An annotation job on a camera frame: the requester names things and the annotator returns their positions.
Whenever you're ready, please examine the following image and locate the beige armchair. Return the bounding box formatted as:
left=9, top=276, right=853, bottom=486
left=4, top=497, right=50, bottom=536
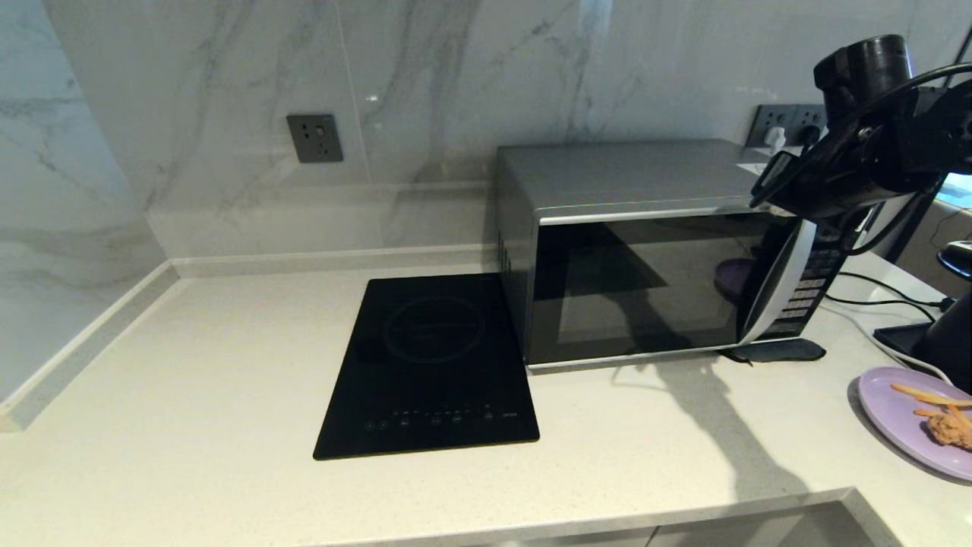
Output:
left=904, top=201, right=972, bottom=297

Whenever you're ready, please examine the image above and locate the white power cable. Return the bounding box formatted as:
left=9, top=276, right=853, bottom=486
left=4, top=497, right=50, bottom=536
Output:
left=820, top=300, right=956, bottom=384

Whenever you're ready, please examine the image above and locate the purple plate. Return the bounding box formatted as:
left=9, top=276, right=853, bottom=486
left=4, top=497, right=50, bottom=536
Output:
left=857, top=367, right=972, bottom=482

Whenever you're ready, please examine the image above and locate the grey single wall socket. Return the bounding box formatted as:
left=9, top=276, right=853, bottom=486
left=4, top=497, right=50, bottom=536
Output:
left=286, top=114, right=344, bottom=163

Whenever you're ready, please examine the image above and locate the grey double wall socket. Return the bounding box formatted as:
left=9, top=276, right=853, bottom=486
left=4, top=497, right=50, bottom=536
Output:
left=746, top=104, right=828, bottom=148

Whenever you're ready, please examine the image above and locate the silver Panasonic microwave oven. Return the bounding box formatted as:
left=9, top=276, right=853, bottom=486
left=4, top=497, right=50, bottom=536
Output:
left=495, top=138, right=882, bottom=373

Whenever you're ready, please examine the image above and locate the black induction cooktop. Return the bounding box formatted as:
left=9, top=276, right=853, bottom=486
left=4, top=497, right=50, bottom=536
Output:
left=313, top=273, right=541, bottom=460

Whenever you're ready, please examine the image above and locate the black rubber pad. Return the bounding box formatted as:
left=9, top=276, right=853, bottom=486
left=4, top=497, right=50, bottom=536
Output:
left=721, top=339, right=827, bottom=365

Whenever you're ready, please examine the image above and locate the black power cable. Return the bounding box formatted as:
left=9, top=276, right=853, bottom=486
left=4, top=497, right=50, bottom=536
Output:
left=825, top=295, right=940, bottom=323
left=839, top=271, right=958, bottom=310

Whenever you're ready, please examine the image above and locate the fried chicken piece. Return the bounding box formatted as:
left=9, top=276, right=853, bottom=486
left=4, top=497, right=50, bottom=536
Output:
left=925, top=414, right=972, bottom=453

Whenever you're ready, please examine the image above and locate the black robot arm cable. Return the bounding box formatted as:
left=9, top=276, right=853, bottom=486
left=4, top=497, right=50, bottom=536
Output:
left=767, top=62, right=972, bottom=257

